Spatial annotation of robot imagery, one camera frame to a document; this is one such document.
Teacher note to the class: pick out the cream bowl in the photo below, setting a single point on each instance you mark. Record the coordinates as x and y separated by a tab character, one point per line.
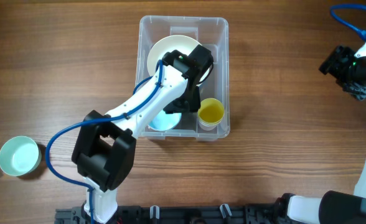
184	44

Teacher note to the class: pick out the pink cup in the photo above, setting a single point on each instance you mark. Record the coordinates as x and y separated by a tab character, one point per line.
208	126

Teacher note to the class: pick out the yellow cup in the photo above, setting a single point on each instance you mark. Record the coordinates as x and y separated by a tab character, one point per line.
211	110

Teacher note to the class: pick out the clear plastic storage container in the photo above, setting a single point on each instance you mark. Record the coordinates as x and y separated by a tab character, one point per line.
212	33

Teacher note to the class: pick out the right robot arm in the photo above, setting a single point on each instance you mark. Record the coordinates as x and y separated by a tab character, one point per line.
332	207

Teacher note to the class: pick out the light blue small bowl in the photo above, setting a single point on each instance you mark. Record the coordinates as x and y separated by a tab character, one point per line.
164	121

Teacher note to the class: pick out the mint green small bowl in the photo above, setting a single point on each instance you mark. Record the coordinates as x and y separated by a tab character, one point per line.
19	156

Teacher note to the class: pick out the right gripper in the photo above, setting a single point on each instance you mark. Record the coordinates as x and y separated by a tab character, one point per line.
331	65

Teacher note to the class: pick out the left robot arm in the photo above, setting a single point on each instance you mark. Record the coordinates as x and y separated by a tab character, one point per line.
105	147

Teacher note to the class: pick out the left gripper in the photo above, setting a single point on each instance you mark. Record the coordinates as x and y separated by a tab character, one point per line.
194	105

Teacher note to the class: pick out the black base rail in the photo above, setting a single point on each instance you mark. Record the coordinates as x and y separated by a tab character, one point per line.
248	214

